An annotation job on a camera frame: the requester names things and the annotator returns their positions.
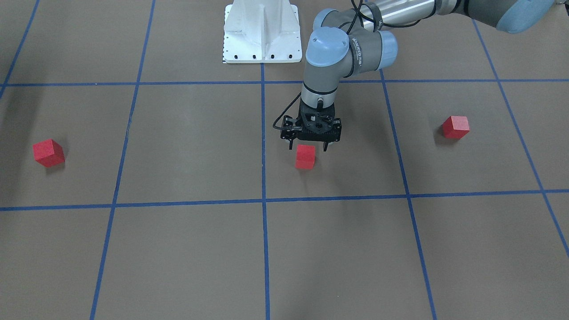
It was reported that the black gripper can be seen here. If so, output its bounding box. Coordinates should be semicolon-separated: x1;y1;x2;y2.
280;100;342;152

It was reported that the red block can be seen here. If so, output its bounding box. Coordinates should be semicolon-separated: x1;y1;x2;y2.
442;116;471;139
295;144;316;170
32;139;65;168

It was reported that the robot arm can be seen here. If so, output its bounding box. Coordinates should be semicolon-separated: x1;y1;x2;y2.
272;0;554;151

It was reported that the brown paper table cover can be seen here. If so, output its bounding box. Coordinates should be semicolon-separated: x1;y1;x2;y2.
1;0;568;320

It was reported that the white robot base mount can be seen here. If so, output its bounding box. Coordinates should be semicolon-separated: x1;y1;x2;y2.
222;0;303;64

